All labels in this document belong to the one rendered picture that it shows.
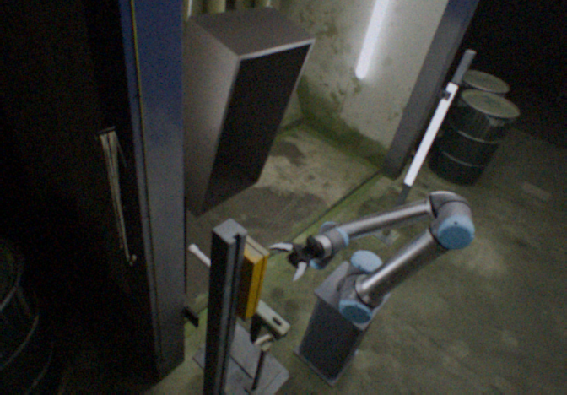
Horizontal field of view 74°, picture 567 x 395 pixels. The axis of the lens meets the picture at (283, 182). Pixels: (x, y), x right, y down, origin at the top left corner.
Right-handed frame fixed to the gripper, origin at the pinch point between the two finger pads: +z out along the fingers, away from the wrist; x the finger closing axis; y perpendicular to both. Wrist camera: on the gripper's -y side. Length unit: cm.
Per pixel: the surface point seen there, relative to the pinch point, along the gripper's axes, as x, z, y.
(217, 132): 84, -26, 13
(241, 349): -11.9, 10.8, 39.1
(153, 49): 49, 35, -55
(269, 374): -25.5, 7.6, 35.9
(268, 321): -15.1, 15.1, 3.7
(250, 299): -12.4, 30.6, -20.1
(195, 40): 110, -18, -23
